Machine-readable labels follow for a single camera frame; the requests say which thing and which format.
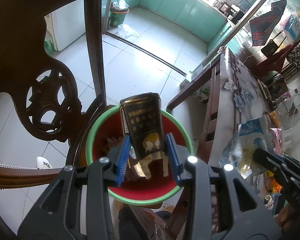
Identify black gold box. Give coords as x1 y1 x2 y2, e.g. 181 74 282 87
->
119 93 169 180

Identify blue white snack bag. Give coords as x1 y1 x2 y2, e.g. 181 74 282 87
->
219 115 274 179

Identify teal kitchen cabinets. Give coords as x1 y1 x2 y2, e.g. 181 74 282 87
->
113 0 233 52

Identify green kitchen trash bin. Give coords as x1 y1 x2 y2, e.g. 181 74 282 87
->
110 0 129 28

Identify red bin with green rim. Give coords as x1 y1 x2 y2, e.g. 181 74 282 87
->
84 105 193 206

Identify pink plastic wrapper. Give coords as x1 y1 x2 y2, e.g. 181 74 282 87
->
270 128 283 155

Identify bag of orange snacks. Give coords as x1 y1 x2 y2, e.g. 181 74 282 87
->
268 111 282 128

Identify patterned tablecloth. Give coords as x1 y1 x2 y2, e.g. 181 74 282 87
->
212 45 291 201

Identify dark wooden chair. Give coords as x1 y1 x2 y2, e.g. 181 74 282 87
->
0 0 121 190

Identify black handbag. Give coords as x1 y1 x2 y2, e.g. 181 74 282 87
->
261 31 287 58

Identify white refrigerator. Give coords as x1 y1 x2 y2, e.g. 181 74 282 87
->
44 0 85 51

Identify red plaid cloth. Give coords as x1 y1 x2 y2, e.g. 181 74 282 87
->
249 0 287 47

